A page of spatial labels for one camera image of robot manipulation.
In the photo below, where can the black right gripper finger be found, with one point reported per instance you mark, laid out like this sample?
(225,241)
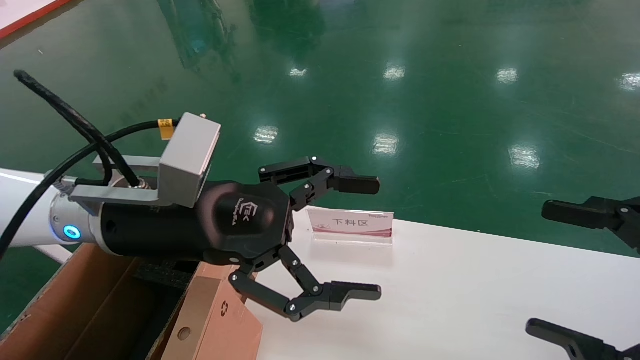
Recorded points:
(575,212)
(580,342)

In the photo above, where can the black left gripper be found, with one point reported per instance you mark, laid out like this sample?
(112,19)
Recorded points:
(165,230)

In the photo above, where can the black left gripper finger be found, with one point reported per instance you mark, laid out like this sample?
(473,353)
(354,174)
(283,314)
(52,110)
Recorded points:
(350,292)
(357,185)

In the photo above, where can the small cardboard box recycling symbol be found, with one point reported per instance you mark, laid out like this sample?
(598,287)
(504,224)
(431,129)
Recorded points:
(215,330)

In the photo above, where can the large open cardboard box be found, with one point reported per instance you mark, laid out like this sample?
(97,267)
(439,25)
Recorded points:
(75,310)

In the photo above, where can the clear acrylic table sign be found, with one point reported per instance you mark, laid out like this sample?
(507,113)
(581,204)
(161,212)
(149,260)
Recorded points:
(350,223)

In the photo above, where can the black foam insert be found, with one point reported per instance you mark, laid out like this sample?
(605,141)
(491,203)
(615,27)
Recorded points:
(160,275)

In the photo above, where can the white pipe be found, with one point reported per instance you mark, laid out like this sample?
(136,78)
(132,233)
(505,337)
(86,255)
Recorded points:
(52,253)

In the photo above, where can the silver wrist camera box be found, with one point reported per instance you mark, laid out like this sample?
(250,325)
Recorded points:
(187,155)

